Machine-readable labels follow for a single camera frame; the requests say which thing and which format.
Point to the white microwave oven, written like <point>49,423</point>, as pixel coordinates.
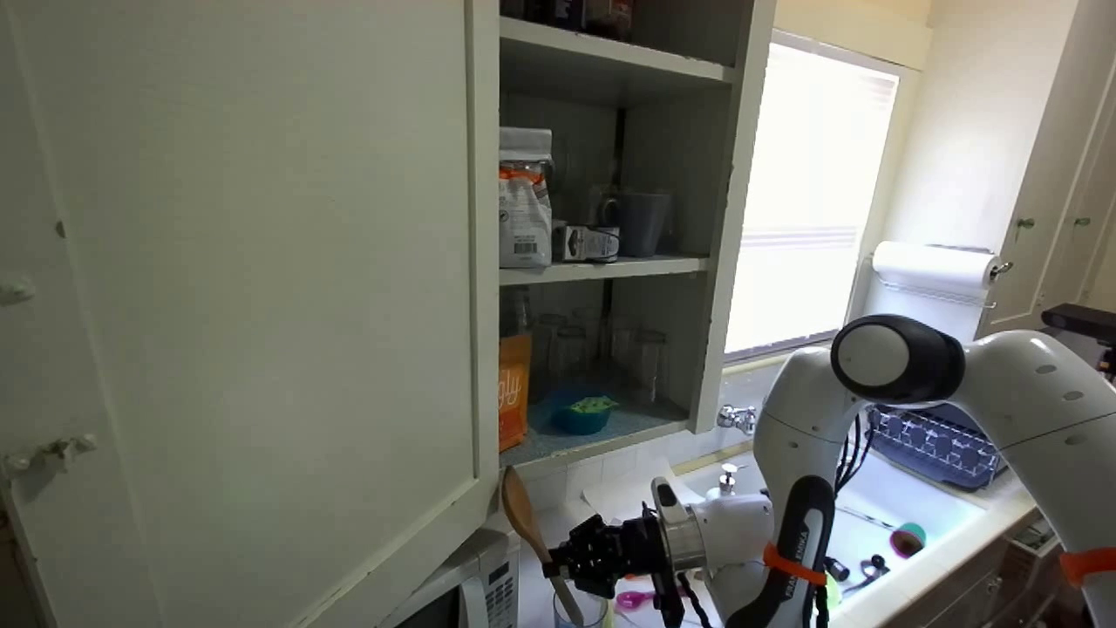
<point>476,589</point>

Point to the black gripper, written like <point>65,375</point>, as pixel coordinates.
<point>609,556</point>

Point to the dark mug on shelf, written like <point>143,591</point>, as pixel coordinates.
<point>641,217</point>

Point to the white patterned mug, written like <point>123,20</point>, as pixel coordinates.
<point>591,245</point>

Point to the cream wall cabinet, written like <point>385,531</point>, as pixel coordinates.
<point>249,328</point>

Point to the wooden spoon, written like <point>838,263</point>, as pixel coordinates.
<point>522,517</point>

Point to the pink measuring spoon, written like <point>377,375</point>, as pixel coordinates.
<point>634,600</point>

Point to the teal bowl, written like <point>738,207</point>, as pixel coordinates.
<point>585,416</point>

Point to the chrome sink faucet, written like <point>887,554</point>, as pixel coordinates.
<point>740,416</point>

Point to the paper towel roll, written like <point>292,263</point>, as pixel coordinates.
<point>936,285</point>

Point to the blue patterned dish rack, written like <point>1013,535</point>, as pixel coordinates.
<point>936,445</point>

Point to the orange snack bag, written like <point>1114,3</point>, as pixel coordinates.
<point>515,389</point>

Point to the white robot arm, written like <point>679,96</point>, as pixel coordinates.
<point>1049,414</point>

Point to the white flour bag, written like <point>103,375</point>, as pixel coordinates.
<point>523,202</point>

